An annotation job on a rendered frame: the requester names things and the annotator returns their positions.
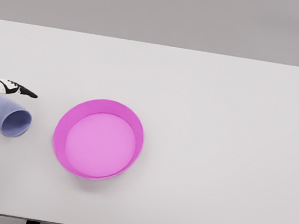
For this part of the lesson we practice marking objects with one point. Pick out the pink round plate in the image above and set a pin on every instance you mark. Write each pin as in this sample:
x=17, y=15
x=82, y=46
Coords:
x=99, y=143

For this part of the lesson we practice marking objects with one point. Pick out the lavender blue cup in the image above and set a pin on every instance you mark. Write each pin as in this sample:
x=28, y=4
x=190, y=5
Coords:
x=9, y=118

